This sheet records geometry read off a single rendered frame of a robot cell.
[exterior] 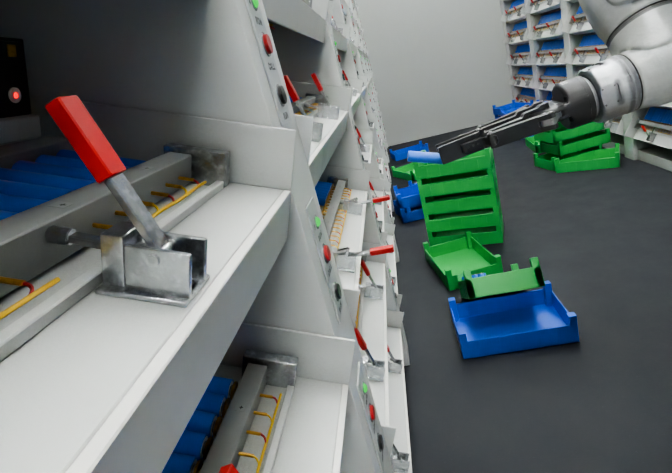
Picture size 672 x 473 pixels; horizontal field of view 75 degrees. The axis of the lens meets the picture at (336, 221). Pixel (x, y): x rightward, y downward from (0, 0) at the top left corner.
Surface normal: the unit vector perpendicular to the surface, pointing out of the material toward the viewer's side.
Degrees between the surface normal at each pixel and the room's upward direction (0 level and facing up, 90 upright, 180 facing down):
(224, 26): 90
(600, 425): 0
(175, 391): 111
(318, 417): 21
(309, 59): 90
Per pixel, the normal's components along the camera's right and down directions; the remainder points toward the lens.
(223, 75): -0.09, 0.33
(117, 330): 0.12, -0.93
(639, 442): -0.25, -0.92
